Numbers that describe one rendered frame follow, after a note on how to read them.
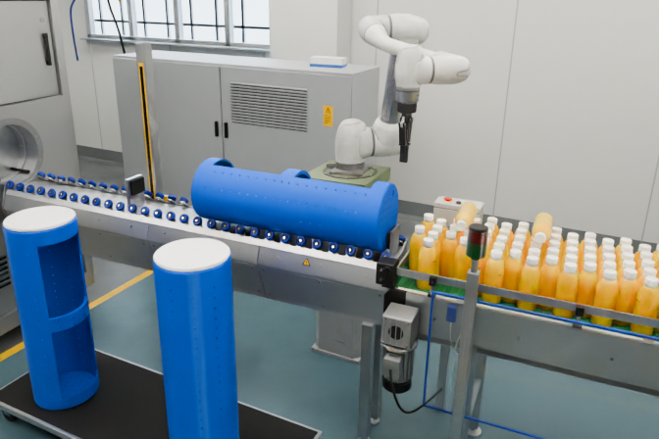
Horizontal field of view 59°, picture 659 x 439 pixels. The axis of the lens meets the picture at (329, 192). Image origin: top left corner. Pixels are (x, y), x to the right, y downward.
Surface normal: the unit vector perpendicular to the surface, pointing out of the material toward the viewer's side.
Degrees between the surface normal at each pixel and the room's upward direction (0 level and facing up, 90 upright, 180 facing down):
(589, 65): 90
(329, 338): 90
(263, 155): 90
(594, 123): 90
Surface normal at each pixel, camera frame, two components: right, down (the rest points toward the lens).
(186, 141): -0.44, 0.29
